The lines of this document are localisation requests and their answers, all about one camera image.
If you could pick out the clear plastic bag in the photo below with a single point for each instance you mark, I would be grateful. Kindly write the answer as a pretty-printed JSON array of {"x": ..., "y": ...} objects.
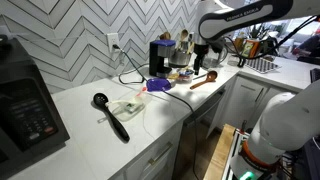
[{"x": 128, "y": 111}]

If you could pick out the metal utensil holder pot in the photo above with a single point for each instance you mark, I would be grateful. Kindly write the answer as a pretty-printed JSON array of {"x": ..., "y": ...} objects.
[{"x": 180, "y": 59}]

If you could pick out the brown wooden spoon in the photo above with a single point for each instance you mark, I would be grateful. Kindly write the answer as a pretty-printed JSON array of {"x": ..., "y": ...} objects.
[{"x": 210, "y": 76}]

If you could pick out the dark wooden spoon head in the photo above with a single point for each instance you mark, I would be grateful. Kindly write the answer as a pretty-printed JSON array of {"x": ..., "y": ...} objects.
[{"x": 165, "y": 35}]

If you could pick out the grey dish drying mat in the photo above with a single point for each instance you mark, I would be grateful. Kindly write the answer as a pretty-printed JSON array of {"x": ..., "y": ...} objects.
[{"x": 261, "y": 65}]

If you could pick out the round clear container blue packets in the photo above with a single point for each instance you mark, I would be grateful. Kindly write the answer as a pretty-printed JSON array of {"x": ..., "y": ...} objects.
[{"x": 185, "y": 77}]

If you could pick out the wooden plank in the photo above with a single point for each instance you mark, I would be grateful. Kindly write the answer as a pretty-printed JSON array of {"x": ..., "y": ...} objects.
[{"x": 218, "y": 156}]

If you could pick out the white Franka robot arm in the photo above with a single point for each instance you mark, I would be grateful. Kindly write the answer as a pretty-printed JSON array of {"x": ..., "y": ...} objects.
[{"x": 286, "y": 126}]

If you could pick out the black plastic spoon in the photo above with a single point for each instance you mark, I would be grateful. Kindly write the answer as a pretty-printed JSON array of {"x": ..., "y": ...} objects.
[{"x": 115, "y": 121}]

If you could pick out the green potted plant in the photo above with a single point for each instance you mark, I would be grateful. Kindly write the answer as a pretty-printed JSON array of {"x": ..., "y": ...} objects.
[{"x": 257, "y": 30}]

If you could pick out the white wall outlet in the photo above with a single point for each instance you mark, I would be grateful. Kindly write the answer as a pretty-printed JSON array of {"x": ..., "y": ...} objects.
[{"x": 112, "y": 40}]

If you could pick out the black steel coffee machine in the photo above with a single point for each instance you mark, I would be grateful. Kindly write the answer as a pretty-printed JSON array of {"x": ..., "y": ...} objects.
[{"x": 156, "y": 63}]

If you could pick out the large light wooden spoon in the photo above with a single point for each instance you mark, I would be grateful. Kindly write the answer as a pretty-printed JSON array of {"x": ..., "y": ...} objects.
[{"x": 184, "y": 35}]

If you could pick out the orange green carton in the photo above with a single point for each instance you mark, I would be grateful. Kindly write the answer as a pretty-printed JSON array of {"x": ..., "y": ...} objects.
[{"x": 249, "y": 48}]

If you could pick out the clear glass carafe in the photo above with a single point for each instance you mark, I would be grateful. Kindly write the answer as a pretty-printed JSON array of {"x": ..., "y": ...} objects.
[{"x": 213, "y": 61}]

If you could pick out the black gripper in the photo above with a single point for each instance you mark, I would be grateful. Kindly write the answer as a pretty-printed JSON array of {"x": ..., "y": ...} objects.
[{"x": 201, "y": 51}]

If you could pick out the black microwave oven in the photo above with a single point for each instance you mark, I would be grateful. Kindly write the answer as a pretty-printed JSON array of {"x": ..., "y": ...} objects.
[{"x": 26, "y": 110}]

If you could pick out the dark blue plastic lid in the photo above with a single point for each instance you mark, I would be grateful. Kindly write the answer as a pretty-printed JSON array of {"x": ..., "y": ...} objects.
[{"x": 158, "y": 85}]

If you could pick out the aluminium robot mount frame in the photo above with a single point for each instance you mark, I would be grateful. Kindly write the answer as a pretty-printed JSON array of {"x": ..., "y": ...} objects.
[{"x": 235, "y": 150}]

